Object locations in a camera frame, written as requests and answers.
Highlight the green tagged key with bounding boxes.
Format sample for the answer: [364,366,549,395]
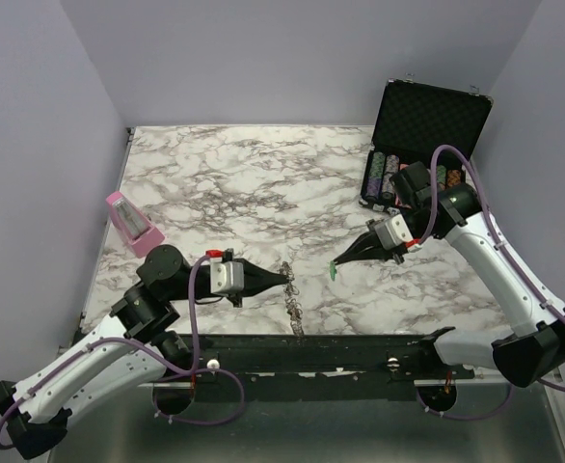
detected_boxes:
[329,261,337,281]

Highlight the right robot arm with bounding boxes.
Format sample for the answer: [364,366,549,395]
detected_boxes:
[333,162,565,388]

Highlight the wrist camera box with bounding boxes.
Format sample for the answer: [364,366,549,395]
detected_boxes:
[373,214,413,250]
[209,259,244,295]

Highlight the metal key ring disc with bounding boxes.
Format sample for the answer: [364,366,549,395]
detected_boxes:
[280,261,304,337]

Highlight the black poker chip case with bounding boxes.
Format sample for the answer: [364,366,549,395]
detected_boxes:
[359,79,493,212]

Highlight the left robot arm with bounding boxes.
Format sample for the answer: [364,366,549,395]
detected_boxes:
[0,244,288,460]

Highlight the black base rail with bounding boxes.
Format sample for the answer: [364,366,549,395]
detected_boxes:
[72,332,500,404]

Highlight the pink metronome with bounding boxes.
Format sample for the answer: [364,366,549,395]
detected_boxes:
[106,191,165,258]

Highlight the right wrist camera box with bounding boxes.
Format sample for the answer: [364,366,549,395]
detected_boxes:
[373,214,413,250]

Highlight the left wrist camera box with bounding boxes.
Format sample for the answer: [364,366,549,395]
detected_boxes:
[209,259,244,295]

